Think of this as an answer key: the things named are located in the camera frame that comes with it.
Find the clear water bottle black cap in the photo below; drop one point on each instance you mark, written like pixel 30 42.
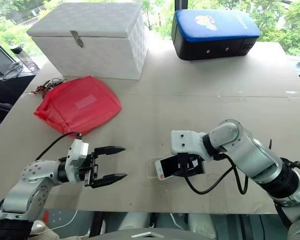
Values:
pixel 23 57

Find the white smartphone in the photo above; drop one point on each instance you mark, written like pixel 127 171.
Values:
pixel 168 166

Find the clear plastic phone case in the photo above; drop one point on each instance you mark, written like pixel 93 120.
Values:
pixel 151 170

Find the white woven lidded box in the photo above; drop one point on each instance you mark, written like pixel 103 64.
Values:
pixel 90 42

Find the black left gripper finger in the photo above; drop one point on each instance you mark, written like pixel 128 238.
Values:
pixel 110 178
pixel 110 150

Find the black eyeglasses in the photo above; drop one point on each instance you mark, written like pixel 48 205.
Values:
pixel 12 70

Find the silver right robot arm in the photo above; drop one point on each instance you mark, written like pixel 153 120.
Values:
pixel 255 155

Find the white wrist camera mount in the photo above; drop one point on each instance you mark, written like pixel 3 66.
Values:
pixel 76 156
pixel 185 140

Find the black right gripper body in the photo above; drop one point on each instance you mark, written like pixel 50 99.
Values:
pixel 196 166

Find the blue and black padded box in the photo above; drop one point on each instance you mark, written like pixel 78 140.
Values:
pixel 210 32

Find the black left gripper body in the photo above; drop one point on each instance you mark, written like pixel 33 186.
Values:
pixel 91 170

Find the white rounded robot leg shell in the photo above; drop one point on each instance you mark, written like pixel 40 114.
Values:
pixel 202 225
pixel 133 221

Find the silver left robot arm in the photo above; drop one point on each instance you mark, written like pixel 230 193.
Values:
pixel 27 185

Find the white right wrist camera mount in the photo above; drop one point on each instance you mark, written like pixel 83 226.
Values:
pixel 185 140

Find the black vertical pole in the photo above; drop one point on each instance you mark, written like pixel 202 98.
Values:
pixel 181 5

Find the dark side desk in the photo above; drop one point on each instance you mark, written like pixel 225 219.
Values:
pixel 10 86

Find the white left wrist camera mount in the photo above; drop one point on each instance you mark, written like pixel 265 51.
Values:
pixel 76 156

